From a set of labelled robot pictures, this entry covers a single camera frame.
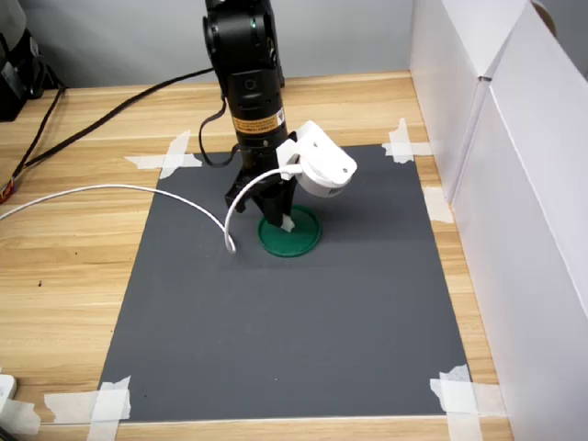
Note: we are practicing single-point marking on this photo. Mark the white tape piece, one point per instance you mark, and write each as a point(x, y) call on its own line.
point(108, 404)
point(20, 415)
point(174, 158)
point(438, 204)
point(459, 397)
point(404, 148)

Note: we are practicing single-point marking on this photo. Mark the black device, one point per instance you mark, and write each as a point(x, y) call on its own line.
point(23, 78)

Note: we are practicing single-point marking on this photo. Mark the dark grey mat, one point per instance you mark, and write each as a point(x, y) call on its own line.
point(285, 331)

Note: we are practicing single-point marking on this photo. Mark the white partition panel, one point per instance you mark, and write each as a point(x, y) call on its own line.
point(441, 92)
point(528, 275)

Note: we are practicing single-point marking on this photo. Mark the round green lid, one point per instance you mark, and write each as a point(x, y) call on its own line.
point(303, 239)

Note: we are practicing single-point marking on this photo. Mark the small white bracket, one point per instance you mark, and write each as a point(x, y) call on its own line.
point(6, 388)

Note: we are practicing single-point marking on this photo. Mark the small white plastic terminal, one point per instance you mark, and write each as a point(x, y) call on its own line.
point(289, 225)

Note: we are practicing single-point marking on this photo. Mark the white camera box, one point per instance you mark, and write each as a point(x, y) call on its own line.
point(326, 165)

